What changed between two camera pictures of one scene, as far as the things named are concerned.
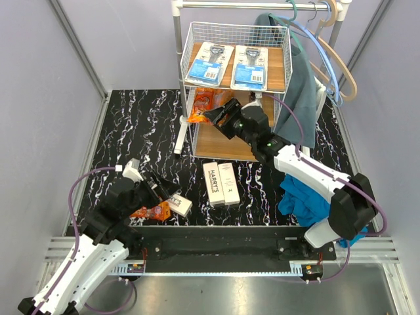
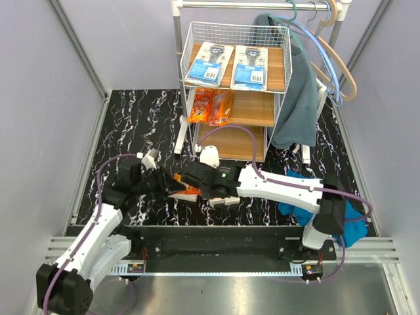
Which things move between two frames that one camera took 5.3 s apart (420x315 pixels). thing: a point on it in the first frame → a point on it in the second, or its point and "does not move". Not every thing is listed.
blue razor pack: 209,64 does not move
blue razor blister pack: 250,68 does not move
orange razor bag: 161,211 → 189,189
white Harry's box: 179,205 → 191,197
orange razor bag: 203,100 does not move
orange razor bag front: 221,96 does not move
